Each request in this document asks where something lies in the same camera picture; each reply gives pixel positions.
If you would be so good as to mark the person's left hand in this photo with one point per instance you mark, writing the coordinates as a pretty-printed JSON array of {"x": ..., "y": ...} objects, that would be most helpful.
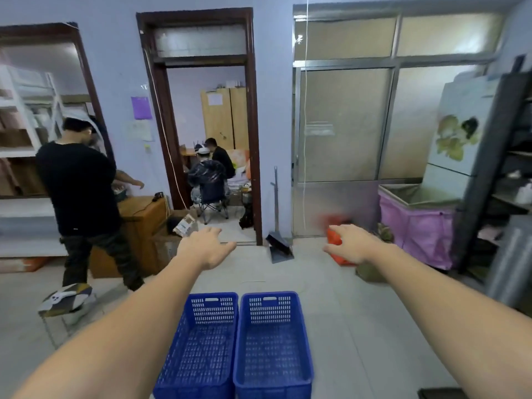
[{"x": 203, "y": 249}]

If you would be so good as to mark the person's right hand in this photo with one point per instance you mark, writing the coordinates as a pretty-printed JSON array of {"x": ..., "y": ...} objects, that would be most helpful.
[{"x": 357, "y": 245}]

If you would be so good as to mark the blue plastic crate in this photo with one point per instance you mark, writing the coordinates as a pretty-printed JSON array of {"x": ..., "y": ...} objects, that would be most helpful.
[
  {"x": 199, "y": 353},
  {"x": 272, "y": 353}
]

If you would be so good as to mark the person's left forearm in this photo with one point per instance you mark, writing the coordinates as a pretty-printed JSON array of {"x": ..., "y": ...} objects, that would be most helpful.
[{"x": 116, "y": 340}]

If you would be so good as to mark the person's right forearm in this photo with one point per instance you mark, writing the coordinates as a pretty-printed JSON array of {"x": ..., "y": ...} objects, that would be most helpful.
[{"x": 457, "y": 311}]

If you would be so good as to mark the small printed box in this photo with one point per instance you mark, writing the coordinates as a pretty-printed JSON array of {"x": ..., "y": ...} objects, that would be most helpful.
[{"x": 185, "y": 225}]

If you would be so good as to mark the black bag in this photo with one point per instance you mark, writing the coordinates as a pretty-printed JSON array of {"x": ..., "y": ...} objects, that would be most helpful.
[{"x": 246, "y": 218}]

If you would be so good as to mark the dark folding chair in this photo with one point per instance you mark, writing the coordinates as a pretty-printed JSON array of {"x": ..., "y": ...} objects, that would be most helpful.
[{"x": 212, "y": 195}]

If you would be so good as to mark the pink fabric bin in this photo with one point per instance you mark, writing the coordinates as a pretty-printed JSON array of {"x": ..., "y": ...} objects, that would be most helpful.
[{"x": 420, "y": 232}]

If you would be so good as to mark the small black device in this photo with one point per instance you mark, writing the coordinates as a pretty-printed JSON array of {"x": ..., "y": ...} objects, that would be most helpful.
[{"x": 158, "y": 197}]

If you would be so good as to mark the brown wooden cabinet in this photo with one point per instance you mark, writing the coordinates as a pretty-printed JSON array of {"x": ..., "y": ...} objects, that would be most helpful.
[{"x": 141, "y": 216}]

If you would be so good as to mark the white headset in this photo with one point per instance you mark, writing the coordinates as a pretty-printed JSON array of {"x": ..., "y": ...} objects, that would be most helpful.
[{"x": 203, "y": 151}]

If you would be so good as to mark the aluminium frosted glass partition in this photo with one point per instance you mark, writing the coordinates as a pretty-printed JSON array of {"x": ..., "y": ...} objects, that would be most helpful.
[{"x": 345, "y": 120}]

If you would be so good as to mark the yellow wooden wardrobe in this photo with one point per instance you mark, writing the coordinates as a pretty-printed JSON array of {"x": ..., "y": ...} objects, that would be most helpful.
[{"x": 220, "y": 124}]

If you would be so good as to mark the white notice paper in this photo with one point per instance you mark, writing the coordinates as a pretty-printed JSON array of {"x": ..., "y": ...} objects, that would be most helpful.
[{"x": 139, "y": 130}]

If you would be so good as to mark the white controller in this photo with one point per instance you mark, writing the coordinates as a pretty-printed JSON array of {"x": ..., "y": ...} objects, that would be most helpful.
[{"x": 62, "y": 295}]

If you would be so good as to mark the white paper sheet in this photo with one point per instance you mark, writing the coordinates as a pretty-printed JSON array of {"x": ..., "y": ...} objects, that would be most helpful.
[{"x": 215, "y": 99}]

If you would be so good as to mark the purple paper sheet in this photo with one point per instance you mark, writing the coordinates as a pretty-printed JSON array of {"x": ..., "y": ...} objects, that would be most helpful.
[{"x": 141, "y": 108}]

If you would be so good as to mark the silver roll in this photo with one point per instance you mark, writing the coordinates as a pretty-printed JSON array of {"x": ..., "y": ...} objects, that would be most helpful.
[{"x": 511, "y": 261}]

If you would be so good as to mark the black metal shelf rack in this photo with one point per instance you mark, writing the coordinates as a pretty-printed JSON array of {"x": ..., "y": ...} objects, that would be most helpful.
[{"x": 490, "y": 153}]

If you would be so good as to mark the white refrigerator with flower print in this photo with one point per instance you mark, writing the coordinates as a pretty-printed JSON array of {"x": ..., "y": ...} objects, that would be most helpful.
[{"x": 457, "y": 99}]

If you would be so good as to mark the white metal shelf rack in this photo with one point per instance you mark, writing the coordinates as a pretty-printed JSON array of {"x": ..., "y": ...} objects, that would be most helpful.
[{"x": 25, "y": 245}]

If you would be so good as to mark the brown door frame with transom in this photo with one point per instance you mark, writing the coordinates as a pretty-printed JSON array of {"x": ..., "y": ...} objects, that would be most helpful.
[{"x": 199, "y": 18}]

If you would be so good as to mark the brown wooden door frame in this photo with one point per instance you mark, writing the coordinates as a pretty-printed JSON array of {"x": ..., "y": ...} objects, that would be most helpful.
[{"x": 41, "y": 32}]

